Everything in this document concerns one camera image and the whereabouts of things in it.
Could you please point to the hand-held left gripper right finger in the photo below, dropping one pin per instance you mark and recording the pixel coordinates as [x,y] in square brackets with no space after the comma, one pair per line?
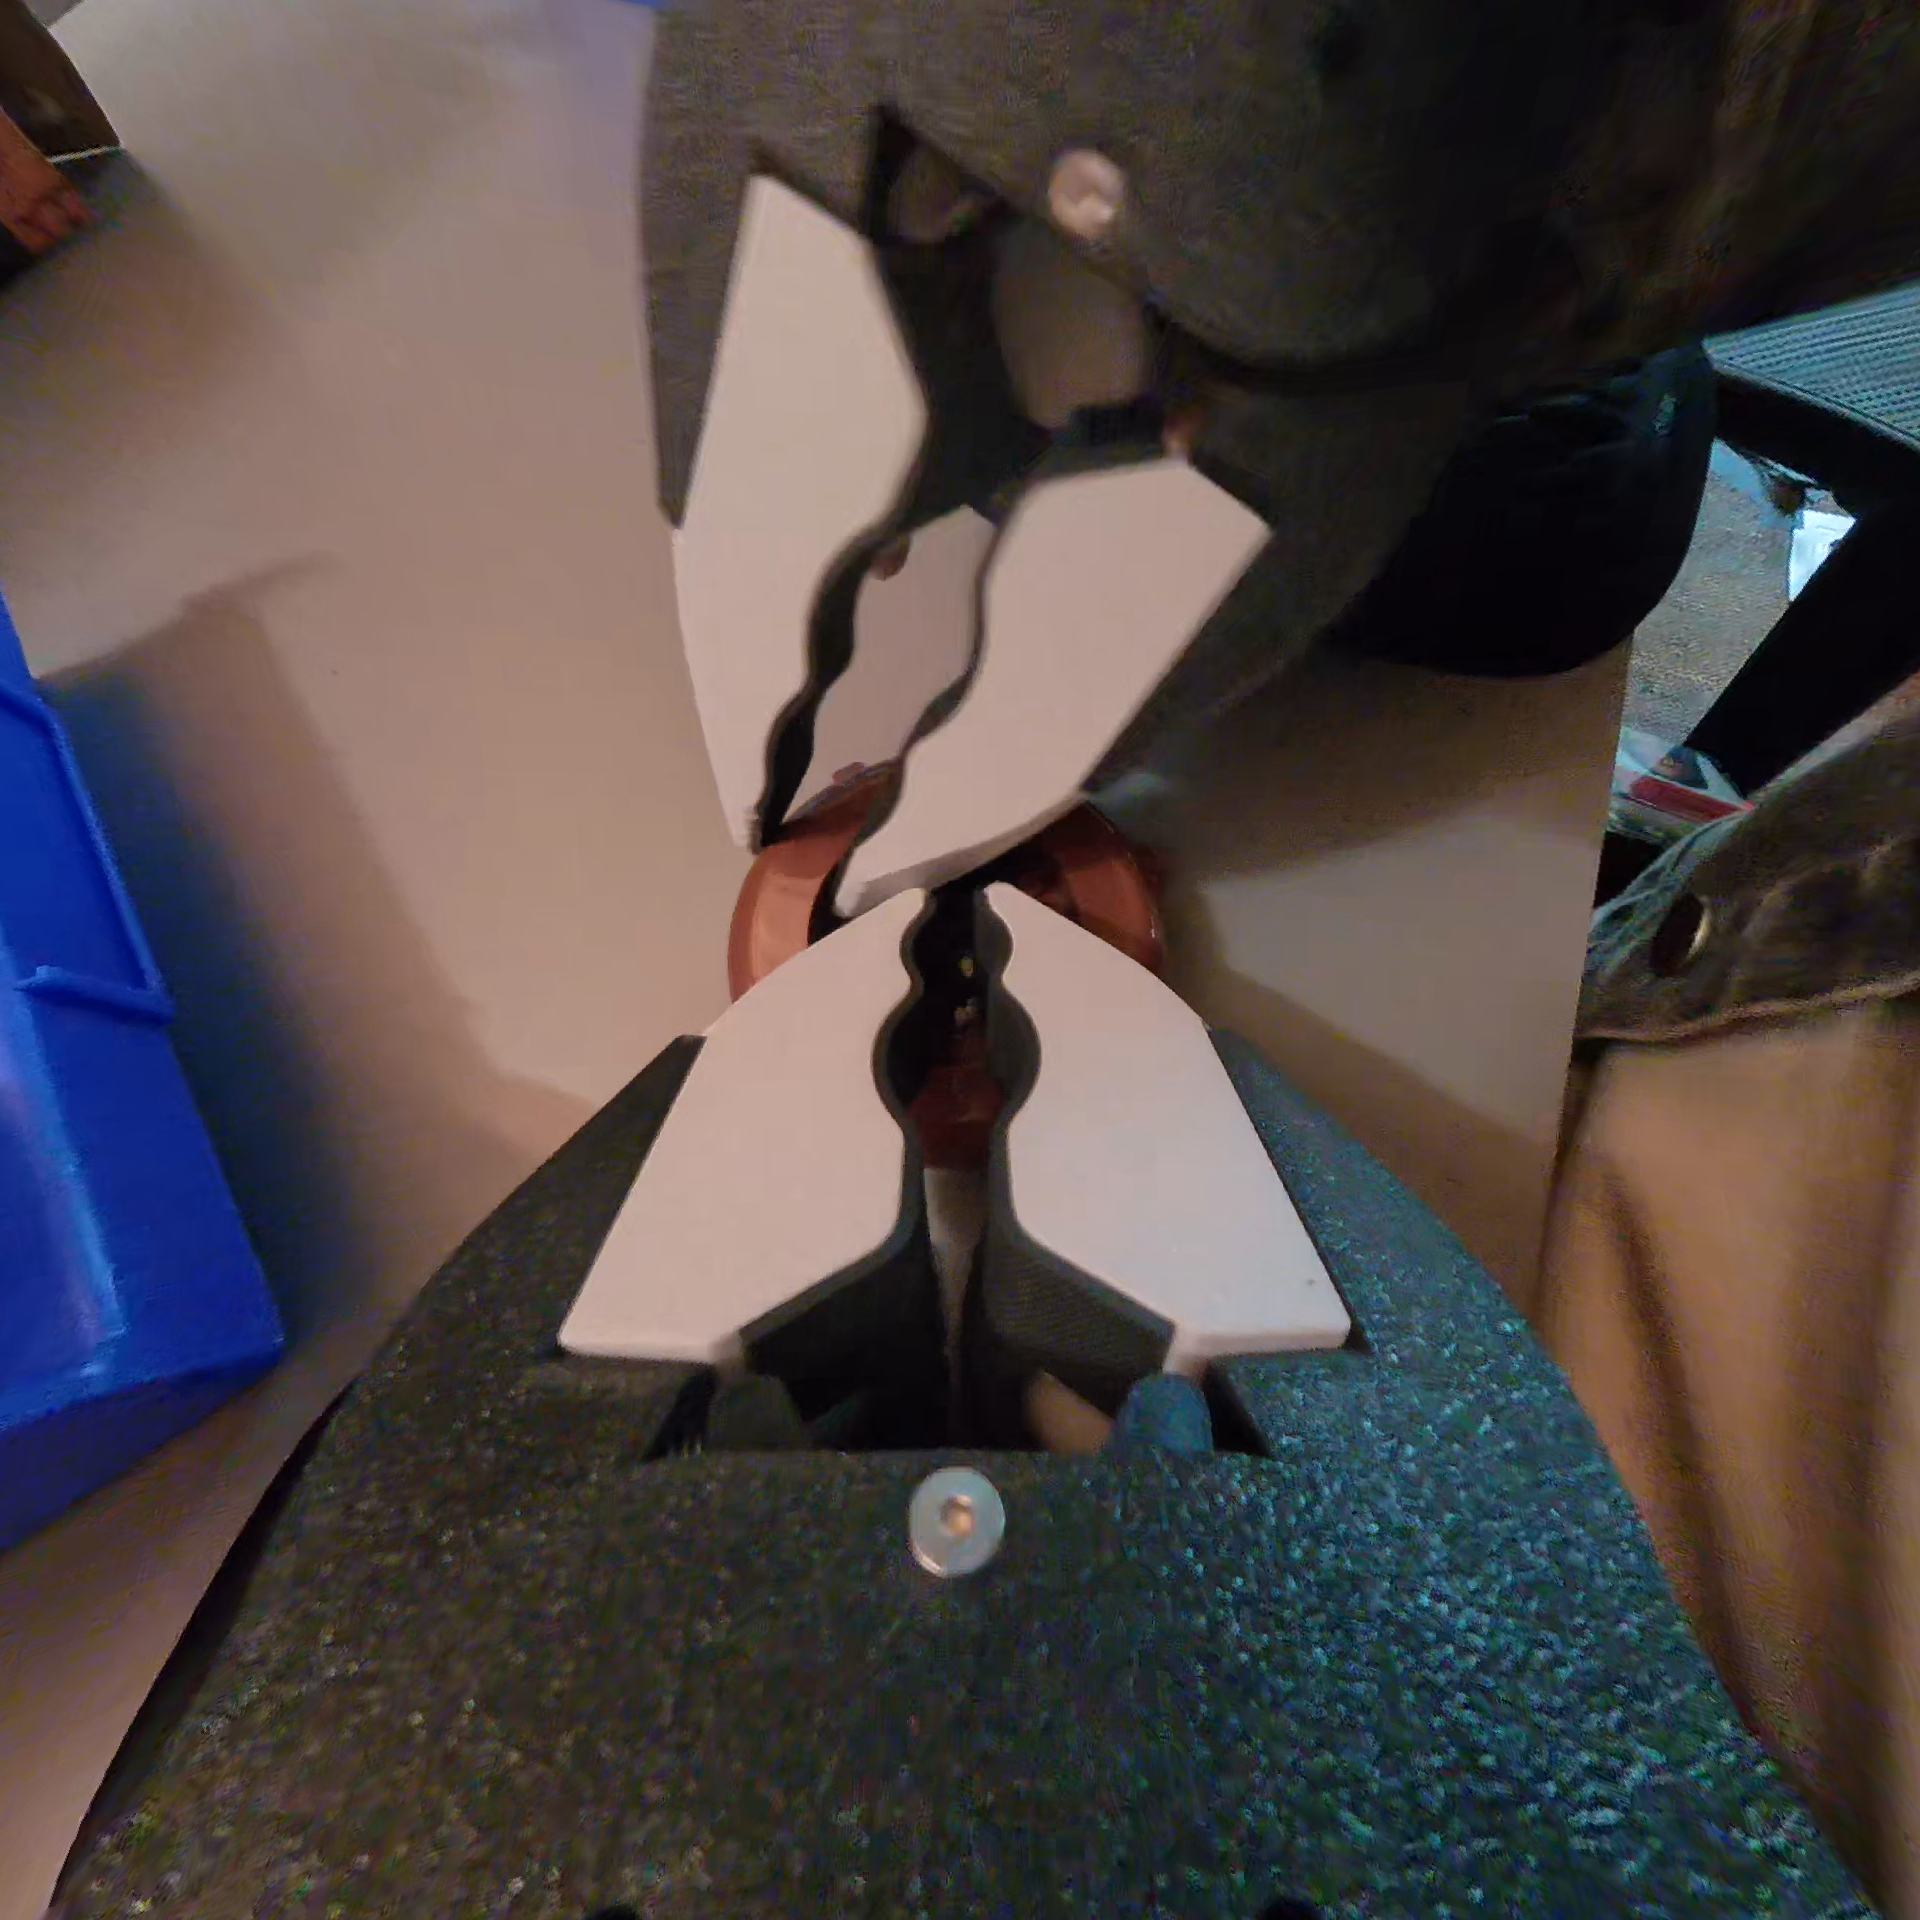
[1156,1184]

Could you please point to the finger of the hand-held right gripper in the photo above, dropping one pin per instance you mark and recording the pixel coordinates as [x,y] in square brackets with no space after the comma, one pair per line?
[1112,629]
[797,434]

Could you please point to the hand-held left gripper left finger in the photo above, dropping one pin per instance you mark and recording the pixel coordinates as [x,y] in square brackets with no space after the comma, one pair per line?
[750,1184]

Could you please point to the round brown orange lego build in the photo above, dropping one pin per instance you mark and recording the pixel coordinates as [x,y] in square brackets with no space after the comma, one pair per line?
[773,914]

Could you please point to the blue bin with lego pieces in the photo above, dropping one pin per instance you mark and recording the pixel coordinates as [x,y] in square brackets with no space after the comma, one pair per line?
[121,1127]

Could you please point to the black quilted armrest pad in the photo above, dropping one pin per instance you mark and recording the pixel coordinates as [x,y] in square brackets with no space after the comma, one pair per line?
[1560,540]

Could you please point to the red white packet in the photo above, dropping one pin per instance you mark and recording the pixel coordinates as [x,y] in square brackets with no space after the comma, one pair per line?
[1681,789]

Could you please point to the person's beige shirt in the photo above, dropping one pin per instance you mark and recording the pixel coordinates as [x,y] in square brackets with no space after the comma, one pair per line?
[1725,1350]

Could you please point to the grey mesh office chair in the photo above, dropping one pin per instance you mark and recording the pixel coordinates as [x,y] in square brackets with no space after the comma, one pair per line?
[1830,389]

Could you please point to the dark brown printed box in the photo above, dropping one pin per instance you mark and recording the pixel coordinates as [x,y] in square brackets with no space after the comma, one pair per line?
[47,180]

